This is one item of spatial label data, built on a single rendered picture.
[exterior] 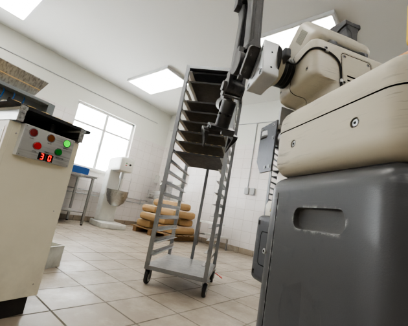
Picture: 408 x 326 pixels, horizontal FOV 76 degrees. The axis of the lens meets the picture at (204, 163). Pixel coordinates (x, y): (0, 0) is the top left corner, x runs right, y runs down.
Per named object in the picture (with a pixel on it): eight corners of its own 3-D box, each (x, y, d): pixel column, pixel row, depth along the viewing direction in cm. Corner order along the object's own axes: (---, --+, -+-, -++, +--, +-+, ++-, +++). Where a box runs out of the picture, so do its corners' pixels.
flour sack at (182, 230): (171, 234, 468) (172, 226, 471) (155, 230, 493) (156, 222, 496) (194, 235, 525) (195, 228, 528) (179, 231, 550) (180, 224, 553)
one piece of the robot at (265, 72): (278, 77, 69) (280, 44, 73) (262, 72, 68) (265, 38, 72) (260, 96, 79) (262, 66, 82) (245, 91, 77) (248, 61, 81)
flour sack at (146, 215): (138, 218, 518) (139, 210, 521) (153, 219, 551) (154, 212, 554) (163, 224, 476) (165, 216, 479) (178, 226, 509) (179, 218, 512)
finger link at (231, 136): (212, 147, 110) (219, 125, 108) (227, 151, 112) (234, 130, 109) (215, 151, 104) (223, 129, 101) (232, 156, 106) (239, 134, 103)
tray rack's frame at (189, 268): (206, 295, 184) (244, 68, 216) (139, 279, 193) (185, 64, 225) (215, 276, 246) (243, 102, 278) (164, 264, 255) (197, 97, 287)
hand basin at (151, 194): (177, 218, 597) (186, 171, 617) (166, 217, 570) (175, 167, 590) (149, 212, 661) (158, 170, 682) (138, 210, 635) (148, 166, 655)
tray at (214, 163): (222, 158, 205) (223, 157, 206) (174, 152, 212) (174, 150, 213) (226, 172, 263) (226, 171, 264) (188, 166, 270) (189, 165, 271)
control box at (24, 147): (11, 154, 110) (21, 123, 113) (63, 167, 131) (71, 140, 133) (15, 154, 108) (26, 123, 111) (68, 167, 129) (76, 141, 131)
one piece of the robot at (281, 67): (294, 40, 71) (285, 36, 70) (293, 73, 67) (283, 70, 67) (270, 68, 82) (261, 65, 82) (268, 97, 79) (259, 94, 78)
